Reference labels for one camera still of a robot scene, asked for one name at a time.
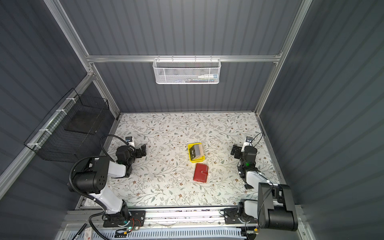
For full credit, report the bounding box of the red leather card holder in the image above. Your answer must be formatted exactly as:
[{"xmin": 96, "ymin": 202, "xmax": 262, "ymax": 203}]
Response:
[{"xmin": 193, "ymin": 163, "xmax": 209, "ymax": 183}]

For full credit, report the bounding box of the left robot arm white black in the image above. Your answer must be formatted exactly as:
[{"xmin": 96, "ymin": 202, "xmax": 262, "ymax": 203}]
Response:
[{"xmin": 68, "ymin": 145, "xmax": 147, "ymax": 227}]

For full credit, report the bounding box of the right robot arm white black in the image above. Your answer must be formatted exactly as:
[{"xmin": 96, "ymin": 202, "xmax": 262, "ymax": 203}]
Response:
[{"xmin": 231, "ymin": 145, "xmax": 299, "ymax": 232}]

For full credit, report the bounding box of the stack of credit cards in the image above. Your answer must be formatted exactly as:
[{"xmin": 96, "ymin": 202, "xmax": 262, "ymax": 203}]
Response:
[{"xmin": 191, "ymin": 144, "xmax": 204, "ymax": 160}]

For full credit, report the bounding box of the yellow plastic card tray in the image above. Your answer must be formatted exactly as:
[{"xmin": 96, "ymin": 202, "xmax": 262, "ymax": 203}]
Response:
[{"xmin": 188, "ymin": 143, "xmax": 205, "ymax": 163}]

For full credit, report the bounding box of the white tube in basket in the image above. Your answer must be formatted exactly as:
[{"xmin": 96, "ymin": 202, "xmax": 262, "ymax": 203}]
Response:
[{"xmin": 198, "ymin": 74, "xmax": 219, "ymax": 81}]

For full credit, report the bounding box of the small white red box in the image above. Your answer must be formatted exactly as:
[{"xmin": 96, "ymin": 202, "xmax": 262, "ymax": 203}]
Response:
[{"xmin": 84, "ymin": 227, "xmax": 93, "ymax": 240}]

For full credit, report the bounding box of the black pen on ledge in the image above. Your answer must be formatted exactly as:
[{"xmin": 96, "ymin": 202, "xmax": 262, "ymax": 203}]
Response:
[{"xmin": 71, "ymin": 224, "xmax": 87, "ymax": 240}]

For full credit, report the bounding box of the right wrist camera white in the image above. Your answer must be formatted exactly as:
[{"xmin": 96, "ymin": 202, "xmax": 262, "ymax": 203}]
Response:
[{"xmin": 241, "ymin": 137, "xmax": 254, "ymax": 152}]

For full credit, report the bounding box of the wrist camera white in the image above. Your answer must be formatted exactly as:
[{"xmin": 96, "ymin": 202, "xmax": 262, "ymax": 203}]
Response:
[
  {"xmin": 125, "ymin": 136, "xmax": 135, "ymax": 148},
  {"xmin": 241, "ymin": 137, "xmax": 254, "ymax": 152}
]

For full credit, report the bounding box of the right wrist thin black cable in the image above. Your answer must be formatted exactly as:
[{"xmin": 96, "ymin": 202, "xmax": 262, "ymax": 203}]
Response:
[{"xmin": 251, "ymin": 132, "xmax": 264, "ymax": 151}]

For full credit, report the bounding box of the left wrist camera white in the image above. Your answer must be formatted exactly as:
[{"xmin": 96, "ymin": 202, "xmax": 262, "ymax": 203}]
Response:
[{"xmin": 125, "ymin": 136, "xmax": 135, "ymax": 148}]

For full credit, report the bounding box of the black wire mesh basket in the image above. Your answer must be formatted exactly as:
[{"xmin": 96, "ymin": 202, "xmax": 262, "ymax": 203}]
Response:
[{"xmin": 24, "ymin": 92, "xmax": 110, "ymax": 163}]

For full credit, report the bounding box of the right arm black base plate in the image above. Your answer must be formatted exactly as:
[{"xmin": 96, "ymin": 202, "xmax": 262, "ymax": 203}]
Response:
[{"xmin": 220, "ymin": 208, "xmax": 258, "ymax": 225}]

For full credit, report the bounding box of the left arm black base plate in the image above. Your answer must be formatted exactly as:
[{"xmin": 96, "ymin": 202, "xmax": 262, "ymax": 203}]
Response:
[{"xmin": 102, "ymin": 211, "xmax": 146, "ymax": 228}]

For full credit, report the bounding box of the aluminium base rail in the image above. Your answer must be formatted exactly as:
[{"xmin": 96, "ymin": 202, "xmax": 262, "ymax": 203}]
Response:
[{"xmin": 59, "ymin": 205, "xmax": 308, "ymax": 231}]

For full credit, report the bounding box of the white wire mesh basket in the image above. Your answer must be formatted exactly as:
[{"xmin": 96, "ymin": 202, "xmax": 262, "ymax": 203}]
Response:
[{"xmin": 153, "ymin": 60, "xmax": 222, "ymax": 85}]

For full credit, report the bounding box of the white slotted cable duct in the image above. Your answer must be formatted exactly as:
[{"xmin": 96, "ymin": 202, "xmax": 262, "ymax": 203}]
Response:
[{"xmin": 111, "ymin": 227, "xmax": 246, "ymax": 240}]

